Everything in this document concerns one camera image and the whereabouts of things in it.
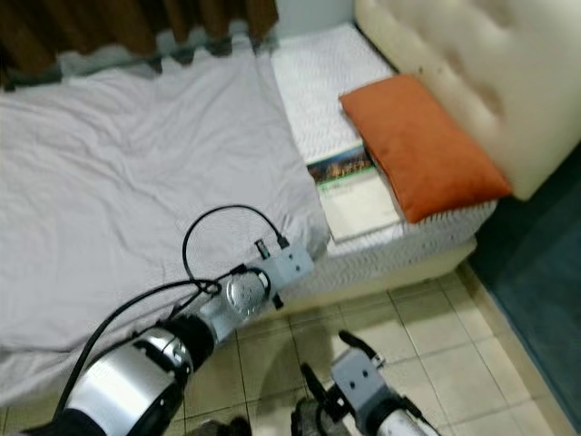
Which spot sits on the book with picture cover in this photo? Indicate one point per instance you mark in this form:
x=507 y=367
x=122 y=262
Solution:
x=363 y=204

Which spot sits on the grey blanket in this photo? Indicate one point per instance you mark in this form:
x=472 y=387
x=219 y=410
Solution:
x=127 y=200

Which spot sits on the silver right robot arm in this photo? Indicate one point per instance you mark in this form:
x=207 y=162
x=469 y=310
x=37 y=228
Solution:
x=404 y=422

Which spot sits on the grey robot foot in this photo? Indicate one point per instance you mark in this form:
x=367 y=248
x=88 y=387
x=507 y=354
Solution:
x=310 y=422

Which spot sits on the cream bed base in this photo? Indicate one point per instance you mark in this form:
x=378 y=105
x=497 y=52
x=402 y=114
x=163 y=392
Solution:
x=408 y=268

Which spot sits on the orange pillow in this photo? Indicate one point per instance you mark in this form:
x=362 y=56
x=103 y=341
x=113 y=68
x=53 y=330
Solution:
x=427 y=147

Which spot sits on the white patterned mattress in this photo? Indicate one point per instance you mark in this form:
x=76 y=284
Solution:
x=318 y=91

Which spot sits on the cream tufted headboard wooden trim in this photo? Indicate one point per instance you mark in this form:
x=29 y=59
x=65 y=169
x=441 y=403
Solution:
x=490 y=73

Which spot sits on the brown curtain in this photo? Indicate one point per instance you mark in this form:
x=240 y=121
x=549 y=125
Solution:
x=127 y=32

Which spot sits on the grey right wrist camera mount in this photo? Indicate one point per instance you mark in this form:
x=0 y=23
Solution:
x=357 y=377

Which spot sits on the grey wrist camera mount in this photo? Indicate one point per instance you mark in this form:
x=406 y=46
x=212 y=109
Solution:
x=289 y=266
x=357 y=377

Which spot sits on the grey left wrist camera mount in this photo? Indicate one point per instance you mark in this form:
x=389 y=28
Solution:
x=289 y=266

